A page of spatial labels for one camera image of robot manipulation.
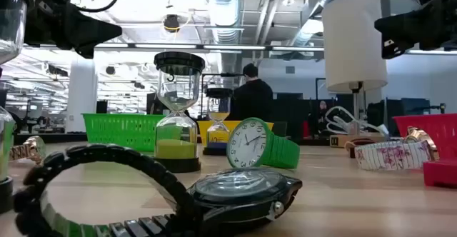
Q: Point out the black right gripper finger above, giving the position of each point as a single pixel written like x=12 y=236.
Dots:
x=391 y=49
x=400 y=24

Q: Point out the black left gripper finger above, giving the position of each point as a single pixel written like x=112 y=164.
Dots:
x=89 y=28
x=87 y=52

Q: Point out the white floral band wristwatch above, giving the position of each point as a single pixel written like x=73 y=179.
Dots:
x=392 y=155

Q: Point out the rose gold wristwatch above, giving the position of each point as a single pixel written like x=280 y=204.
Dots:
x=32 y=147

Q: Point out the red plastic box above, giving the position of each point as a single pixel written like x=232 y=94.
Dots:
x=441 y=172

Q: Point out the green wristwatch white dial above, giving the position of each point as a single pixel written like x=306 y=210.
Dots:
x=282 y=153

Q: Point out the yellow sand hourglass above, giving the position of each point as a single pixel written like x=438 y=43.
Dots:
x=218 y=137

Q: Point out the black wristwatch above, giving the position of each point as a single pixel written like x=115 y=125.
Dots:
x=242 y=201

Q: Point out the white pillar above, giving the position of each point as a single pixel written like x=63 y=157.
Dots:
x=82 y=94

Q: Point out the black computer monitor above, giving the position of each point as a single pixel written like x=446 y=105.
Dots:
x=416 y=106

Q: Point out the ceiling light strip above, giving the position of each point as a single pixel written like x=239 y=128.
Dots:
x=164 y=46

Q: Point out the black ceiling device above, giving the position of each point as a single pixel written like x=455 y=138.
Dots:
x=171 y=22

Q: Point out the green plastic basket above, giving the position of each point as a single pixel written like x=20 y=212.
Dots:
x=121 y=131

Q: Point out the person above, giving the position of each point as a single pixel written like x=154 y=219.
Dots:
x=322 y=106
x=251 y=98

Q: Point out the red plastic basket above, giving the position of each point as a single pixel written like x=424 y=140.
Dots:
x=442 y=130

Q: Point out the yellow plastic basket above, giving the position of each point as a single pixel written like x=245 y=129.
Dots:
x=237 y=124

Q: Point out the black metal table frame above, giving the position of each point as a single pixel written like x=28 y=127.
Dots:
x=53 y=138

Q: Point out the silver ventilation duct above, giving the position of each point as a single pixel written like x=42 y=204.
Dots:
x=225 y=12

